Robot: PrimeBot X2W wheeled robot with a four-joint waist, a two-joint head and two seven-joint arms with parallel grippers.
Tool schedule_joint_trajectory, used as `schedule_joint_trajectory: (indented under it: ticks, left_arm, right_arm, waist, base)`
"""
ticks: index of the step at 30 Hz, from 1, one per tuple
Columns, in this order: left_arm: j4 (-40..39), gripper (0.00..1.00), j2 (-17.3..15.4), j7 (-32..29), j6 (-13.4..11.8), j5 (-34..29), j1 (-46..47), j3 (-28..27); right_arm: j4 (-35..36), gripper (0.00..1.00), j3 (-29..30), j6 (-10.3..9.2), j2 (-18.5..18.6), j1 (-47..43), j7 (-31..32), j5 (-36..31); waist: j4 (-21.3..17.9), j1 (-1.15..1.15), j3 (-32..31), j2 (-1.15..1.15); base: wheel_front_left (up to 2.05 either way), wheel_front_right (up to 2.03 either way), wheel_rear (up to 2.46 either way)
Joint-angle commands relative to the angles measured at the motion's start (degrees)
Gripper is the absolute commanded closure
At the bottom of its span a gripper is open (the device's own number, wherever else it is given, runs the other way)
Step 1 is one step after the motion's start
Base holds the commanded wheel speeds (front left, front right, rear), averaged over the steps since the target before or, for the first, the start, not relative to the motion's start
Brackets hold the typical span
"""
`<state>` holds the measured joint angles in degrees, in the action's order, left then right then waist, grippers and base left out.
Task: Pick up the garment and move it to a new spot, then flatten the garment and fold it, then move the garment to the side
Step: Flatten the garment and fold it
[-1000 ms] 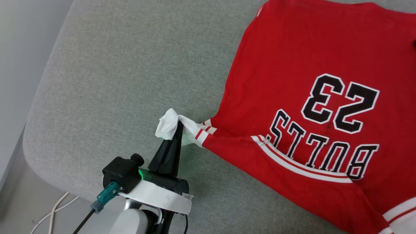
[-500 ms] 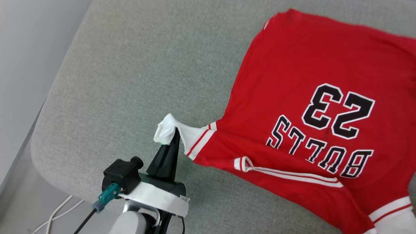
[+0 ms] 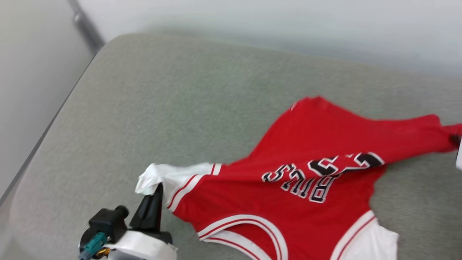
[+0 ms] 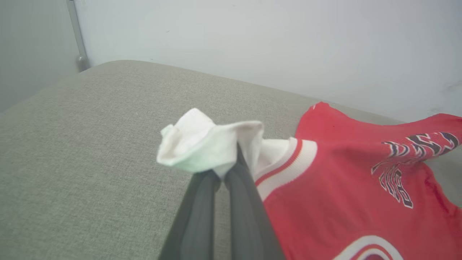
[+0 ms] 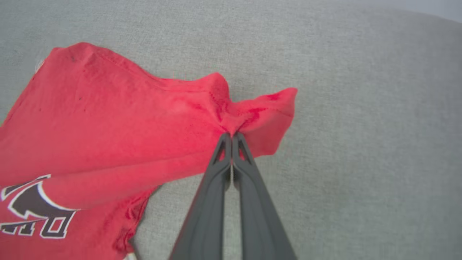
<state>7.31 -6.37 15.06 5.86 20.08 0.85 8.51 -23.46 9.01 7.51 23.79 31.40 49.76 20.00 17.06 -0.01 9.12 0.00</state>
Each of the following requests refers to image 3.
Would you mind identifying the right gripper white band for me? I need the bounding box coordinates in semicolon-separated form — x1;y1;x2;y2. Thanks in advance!
450;134;462;171

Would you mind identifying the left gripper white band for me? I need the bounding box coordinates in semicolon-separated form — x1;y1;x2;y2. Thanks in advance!
105;183;178;260

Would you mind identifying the red basketball jersey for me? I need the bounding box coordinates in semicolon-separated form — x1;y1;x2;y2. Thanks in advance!
135;96;462;260

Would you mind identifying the grey fabric sofa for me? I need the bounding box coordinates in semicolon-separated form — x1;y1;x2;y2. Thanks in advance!
7;31;462;260

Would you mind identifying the teal left cable connector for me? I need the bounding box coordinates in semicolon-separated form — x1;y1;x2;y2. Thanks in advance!
79;232;108;260

